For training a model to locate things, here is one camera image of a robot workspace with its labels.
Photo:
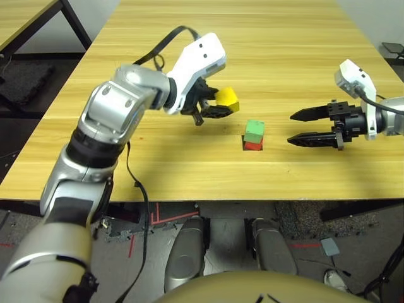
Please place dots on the yellow wooden block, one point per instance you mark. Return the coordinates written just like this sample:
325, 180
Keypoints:
228, 98

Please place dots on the wooden side table black frame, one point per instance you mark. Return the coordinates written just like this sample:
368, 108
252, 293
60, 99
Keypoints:
22, 19

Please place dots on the grey robot left foot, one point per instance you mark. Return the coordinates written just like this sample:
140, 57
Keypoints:
186, 252

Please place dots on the black light stand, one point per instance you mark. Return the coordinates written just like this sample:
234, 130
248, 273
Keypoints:
393, 48

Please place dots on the grey robot foot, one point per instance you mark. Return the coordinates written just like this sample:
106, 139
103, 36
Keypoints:
186, 252
274, 246

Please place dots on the grey robot right foot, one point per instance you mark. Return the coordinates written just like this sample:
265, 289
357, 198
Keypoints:
274, 246

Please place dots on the black foam floor mat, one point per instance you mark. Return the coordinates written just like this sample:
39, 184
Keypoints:
25, 82
398, 66

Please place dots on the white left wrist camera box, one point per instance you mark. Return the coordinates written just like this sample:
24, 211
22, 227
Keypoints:
202, 53

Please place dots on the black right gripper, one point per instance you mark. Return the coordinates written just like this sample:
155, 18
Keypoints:
350, 121

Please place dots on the green wooden block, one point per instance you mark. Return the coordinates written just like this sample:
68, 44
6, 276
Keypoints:
254, 130

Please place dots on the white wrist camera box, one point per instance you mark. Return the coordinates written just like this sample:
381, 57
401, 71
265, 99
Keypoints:
350, 74
202, 53

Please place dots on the red wooden block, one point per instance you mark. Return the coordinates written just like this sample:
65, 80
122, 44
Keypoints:
252, 146

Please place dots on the white sneaker with grey sole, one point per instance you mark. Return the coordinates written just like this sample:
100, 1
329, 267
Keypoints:
334, 279

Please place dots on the black square marker patch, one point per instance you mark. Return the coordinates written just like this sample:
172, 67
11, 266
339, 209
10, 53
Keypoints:
242, 140

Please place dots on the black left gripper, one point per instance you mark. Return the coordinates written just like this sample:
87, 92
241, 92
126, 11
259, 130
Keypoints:
197, 94

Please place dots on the grey foot pedal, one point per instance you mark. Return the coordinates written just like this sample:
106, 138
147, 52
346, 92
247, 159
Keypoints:
329, 247

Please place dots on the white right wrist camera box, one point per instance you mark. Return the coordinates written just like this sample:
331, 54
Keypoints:
350, 74

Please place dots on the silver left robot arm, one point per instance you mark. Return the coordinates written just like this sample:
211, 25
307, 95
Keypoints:
107, 104

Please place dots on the khaki robot torso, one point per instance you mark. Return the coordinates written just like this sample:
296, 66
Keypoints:
252, 288

